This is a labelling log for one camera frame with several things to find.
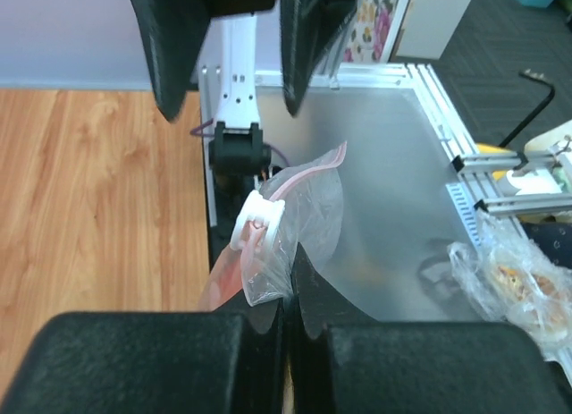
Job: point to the clear polka dot zip bag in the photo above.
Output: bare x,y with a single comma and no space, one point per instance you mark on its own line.
301,206

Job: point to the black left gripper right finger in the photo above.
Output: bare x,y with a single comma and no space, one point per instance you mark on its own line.
344,361

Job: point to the clear bag with snacks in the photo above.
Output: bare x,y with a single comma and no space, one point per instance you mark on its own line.
508,277

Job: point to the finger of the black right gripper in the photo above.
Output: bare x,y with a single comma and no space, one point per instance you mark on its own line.
309,29
172,34

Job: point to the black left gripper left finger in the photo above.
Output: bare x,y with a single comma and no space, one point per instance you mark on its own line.
229,360

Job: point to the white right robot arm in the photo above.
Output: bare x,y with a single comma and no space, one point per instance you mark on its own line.
237,147

